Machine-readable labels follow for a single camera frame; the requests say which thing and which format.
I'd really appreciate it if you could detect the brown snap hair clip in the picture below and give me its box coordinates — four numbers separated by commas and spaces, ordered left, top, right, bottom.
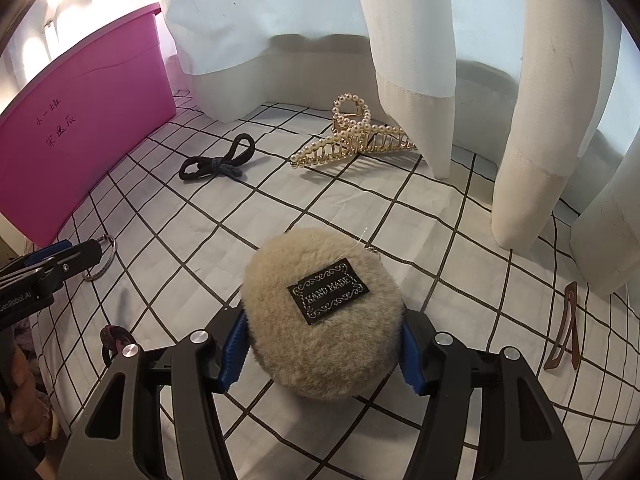
544, 282, 582, 372

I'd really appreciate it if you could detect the silver bangle ring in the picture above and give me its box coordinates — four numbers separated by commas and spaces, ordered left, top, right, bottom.
81, 234, 118, 283

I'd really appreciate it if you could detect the purple bead black hair tie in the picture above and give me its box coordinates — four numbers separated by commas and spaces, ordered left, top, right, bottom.
98, 325, 139, 363

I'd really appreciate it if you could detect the black grid white tablecloth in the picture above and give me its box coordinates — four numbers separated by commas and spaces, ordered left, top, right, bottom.
32, 92, 639, 479

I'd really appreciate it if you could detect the pearl gold claw clip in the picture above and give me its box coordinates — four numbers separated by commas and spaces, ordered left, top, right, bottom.
290, 93, 418, 168

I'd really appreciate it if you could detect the person's left hand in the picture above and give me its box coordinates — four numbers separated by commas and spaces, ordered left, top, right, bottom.
1, 344, 60, 446

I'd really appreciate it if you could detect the pink plastic bin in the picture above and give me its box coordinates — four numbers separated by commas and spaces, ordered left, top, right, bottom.
1, 3, 176, 246

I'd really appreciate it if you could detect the beige fluffy round clip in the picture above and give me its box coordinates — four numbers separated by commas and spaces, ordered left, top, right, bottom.
241, 228, 405, 400

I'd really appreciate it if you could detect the white curtain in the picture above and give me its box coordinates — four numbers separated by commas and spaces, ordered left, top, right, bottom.
0, 0, 640, 298

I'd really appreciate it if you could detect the black knotted hair tie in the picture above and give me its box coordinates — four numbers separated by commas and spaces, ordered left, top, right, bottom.
178, 132, 257, 183

